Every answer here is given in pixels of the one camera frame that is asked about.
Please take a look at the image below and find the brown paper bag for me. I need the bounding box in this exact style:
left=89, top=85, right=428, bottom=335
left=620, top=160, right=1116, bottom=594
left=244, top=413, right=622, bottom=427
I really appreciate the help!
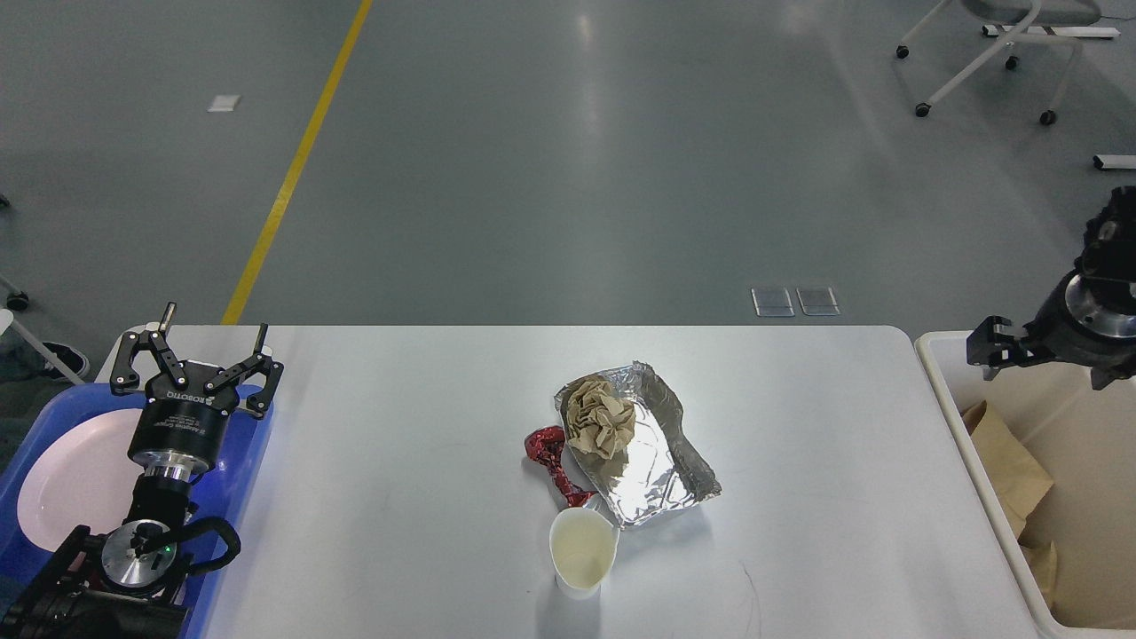
left=961, top=401, right=1054, bottom=540

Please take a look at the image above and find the white bar behind chair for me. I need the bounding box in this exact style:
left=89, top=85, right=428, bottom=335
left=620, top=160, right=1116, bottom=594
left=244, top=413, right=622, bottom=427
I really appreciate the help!
left=982, top=24, right=1120, bottom=40

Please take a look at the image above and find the cream cup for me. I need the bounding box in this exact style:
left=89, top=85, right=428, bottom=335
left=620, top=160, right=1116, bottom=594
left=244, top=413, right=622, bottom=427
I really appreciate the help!
left=548, top=507, right=620, bottom=600

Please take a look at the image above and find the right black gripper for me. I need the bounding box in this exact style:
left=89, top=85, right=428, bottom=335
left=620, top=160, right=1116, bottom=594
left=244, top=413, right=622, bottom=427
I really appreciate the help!
left=966, top=271, right=1135, bottom=390

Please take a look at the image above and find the person's shoe and leg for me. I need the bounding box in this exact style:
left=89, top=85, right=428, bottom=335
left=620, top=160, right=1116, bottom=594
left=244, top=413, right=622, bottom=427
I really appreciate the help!
left=1, top=343, right=90, bottom=382

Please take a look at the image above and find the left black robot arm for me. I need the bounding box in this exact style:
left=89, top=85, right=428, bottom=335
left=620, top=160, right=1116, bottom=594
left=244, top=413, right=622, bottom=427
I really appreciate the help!
left=3, top=302, right=285, bottom=638

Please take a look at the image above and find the brown paper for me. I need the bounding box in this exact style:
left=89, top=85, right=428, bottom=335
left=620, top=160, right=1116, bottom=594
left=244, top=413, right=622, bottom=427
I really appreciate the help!
left=563, top=376, right=635, bottom=460

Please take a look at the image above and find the pink plate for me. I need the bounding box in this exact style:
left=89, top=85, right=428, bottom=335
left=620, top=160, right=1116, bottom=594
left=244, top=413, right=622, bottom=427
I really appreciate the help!
left=17, top=408, right=143, bottom=551

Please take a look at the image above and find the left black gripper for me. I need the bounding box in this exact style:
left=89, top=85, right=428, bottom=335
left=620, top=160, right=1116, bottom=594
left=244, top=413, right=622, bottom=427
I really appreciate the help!
left=110, top=302, right=285, bottom=480

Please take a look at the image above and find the right floor socket plate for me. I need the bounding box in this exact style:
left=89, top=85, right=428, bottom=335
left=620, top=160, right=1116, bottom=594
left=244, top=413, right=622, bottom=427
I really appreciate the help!
left=796, top=287, right=841, bottom=317

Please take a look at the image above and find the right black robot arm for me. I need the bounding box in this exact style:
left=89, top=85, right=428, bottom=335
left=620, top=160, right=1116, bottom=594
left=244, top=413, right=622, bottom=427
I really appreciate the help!
left=966, top=186, right=1135, bottom=390

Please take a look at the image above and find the white floor bar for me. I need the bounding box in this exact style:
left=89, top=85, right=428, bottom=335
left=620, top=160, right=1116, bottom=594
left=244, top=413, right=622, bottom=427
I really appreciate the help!
left=1092, top=153, right=1136, bottom=171

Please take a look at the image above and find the left floor socket plate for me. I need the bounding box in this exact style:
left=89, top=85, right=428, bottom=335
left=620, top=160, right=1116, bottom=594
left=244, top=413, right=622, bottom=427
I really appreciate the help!
left=751, top=287, right=796, bottom=317

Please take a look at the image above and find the floor socket plate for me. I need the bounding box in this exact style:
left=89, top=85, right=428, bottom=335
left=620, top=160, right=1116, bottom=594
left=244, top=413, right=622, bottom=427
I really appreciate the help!
left=796, top=287, right=841, bottom=317
left=751, top=287, right=796, bottom=317

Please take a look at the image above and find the red foil wrapper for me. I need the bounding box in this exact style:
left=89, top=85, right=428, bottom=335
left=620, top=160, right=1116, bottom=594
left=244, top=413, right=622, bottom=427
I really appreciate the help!
left=524, top=425, right=596, bottom=507

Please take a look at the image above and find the white office chair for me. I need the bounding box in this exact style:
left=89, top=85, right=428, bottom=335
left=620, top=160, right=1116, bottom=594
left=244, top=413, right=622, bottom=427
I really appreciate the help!
left=914, top=1, right=1103, bottom=127

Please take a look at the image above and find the aluminium foil tray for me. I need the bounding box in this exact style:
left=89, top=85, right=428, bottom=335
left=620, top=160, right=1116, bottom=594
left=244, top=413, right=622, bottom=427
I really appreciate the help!
left=553, top=360, right=722, bottom=529

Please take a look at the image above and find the blue plastic tray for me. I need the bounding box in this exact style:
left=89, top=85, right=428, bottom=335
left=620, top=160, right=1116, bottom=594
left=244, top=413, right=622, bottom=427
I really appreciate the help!
left=3, top=384, right=272, bottom=609

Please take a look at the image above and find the white plastic bin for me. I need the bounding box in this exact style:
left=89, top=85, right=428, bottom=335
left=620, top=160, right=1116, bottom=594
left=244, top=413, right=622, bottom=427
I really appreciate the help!
left=914, top=331, right=1135, bottom=638

